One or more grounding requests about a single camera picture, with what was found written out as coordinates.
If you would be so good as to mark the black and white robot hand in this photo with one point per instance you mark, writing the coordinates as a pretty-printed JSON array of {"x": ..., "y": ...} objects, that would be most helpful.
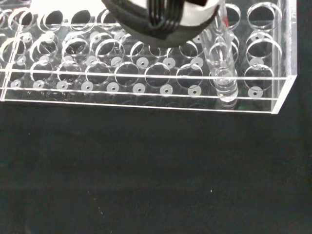
[{"x": 158, "y": 17}]

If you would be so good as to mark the clear acrylic test tube rack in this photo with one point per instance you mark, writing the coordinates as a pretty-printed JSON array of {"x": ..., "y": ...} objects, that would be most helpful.
[{"x": 122, "y": 73}]

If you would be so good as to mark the black bench cloth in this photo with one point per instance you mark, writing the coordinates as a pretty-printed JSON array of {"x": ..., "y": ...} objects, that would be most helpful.
[{"x": 146, "y": 175}]

